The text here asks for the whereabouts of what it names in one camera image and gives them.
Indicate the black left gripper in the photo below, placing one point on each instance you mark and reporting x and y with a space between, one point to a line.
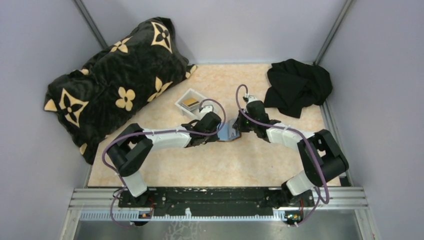
213 138

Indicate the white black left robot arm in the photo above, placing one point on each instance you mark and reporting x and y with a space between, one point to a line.
131 148

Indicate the aluminium frame rail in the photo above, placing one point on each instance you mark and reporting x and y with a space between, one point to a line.
102 204

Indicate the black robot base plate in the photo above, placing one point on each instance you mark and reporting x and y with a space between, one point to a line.
213 201

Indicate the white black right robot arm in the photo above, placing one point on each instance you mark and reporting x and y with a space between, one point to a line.
321 156

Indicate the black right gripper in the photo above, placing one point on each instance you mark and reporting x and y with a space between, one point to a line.
238 125

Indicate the black crumpled cloth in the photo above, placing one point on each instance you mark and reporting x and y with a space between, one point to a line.
295 85

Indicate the black floral plush blanket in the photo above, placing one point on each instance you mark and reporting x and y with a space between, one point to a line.
111 87

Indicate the brown leather card holder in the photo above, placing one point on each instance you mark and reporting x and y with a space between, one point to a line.
228 133

